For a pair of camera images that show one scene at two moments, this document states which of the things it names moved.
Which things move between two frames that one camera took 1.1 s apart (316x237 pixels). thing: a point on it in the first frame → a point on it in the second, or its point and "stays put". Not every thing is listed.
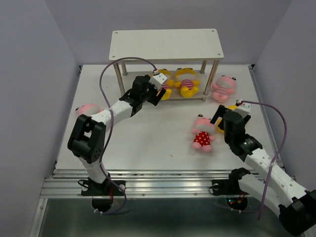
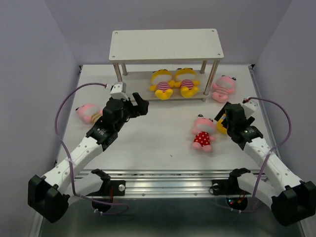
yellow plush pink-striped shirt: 166,86 stays put
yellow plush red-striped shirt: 185,79 stays put
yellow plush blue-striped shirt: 230,107 stays put
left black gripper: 154,99 → 142,105
